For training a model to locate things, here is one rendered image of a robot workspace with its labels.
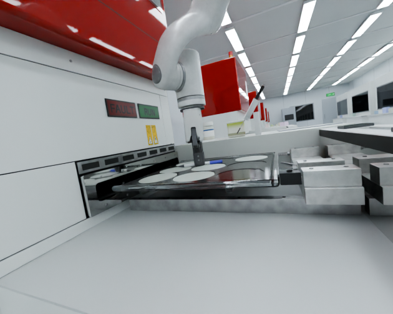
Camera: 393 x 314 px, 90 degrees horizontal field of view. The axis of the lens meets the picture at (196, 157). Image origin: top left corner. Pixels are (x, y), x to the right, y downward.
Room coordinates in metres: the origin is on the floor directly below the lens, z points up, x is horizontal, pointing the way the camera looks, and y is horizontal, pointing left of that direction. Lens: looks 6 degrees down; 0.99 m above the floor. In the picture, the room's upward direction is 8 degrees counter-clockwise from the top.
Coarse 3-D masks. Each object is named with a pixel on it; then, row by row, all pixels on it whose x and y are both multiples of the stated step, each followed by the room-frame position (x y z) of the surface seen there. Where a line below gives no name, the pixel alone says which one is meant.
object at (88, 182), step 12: (156, 156) 0.68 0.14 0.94; (168, 156) 0.76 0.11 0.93; (108, 168) 0.50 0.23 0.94; (120, 168) 0.52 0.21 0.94; (132, 168) 0.56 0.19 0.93; (84, 180) 0.42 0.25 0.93; (96, 180) 0.45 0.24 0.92; (84, 192) 0.42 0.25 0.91; (96, 192) 0.44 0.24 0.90; (132, 192) 0.55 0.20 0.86; (84, 204) 0.43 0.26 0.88; (96, 204) 0.44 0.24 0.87; (108, 204) 0.47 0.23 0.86
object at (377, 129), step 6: (366, 126) 0.43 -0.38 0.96; (372, 126) 0.41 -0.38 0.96; (378, 126) 0.39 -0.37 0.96; (384, 126) 0.37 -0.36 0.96; (390, 126) 0.35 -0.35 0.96; (354, 132) 0.34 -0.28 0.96; (360, 132) 0.32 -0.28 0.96; (366, 132) 0.31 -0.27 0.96; (372, 132) 0.30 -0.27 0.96; (378, 132) 0.28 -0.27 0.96; (384, 132) 0.27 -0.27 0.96; (390, 132) 0.26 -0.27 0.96
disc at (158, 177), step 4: (148, 176) 0.54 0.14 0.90; (152, 176) 0.53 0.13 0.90; (156, 176) 0.52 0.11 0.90; (160, 176) 0.51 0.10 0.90; (164, 176) 0.50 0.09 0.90; (168, 176) 0.49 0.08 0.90; (172, 176) 0.48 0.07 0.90; (140, 180) 0.50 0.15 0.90; (144, 180) 0.49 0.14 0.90; (148, 180) 0.48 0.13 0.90; (152, 180) 0.47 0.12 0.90; (156, 180) 0.47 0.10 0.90; (160, 180) 0.46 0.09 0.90
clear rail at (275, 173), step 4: (276, 152) 0.64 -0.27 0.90; (276, 156) 0.55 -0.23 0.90; (276, 160) 0.49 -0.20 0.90; (276, 164) 0.44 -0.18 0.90; (276, 168) 0.40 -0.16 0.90; (272, 172) 0.38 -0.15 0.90; (276, 172) 0.37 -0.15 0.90; (272, 176) 0.35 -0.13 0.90; (276, 176) 0.33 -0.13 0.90; (276, 184) 0.31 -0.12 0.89
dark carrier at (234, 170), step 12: (240, 156) 0.68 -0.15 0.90; (168, 168) 0.64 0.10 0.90; (228, 168) 0.49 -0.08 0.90; (240, 168) 0.47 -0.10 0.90; (252, 168) 0.45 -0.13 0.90; (264, 168) 0.43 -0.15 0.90; (168, 180) 0.45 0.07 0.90; (204, 180) 0.40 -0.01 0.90; (216, 180) 0.38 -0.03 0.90; (228, 180) 0.37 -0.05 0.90; (240, 180) 0.35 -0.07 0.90
